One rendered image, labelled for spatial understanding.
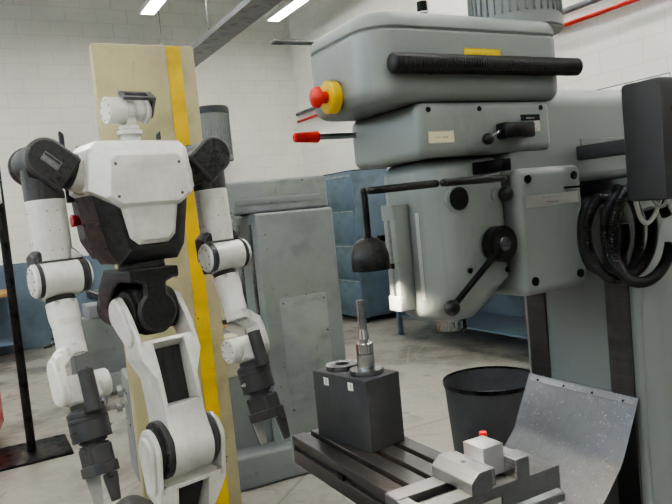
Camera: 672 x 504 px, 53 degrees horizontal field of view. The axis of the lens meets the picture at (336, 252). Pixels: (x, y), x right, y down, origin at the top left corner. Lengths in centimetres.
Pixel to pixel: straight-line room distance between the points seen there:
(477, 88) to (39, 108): 926
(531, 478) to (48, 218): 119
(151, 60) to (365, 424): 185
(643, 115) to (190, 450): 122
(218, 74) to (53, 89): 245
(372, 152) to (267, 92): 991
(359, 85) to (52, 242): 83
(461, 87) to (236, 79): 987
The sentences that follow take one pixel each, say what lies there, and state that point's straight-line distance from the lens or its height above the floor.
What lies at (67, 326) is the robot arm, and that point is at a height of 134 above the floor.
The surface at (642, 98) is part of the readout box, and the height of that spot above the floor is 169.
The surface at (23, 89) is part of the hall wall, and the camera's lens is 1033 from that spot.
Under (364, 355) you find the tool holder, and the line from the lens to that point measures 176.
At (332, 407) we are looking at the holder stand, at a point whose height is 102.
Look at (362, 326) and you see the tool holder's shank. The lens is 175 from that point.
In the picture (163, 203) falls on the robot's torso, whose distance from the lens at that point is 172.
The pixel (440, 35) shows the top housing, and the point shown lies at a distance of 128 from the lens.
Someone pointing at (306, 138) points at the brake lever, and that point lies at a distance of 134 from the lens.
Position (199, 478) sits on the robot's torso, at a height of 92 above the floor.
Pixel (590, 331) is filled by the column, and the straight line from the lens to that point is 165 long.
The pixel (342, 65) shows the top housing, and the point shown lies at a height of 181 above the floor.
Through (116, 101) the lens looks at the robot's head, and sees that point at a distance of 176.
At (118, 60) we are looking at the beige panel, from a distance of 296.
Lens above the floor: 156
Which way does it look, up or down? 4 degrees down
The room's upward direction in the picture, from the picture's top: 5 degrees counter-clockwise
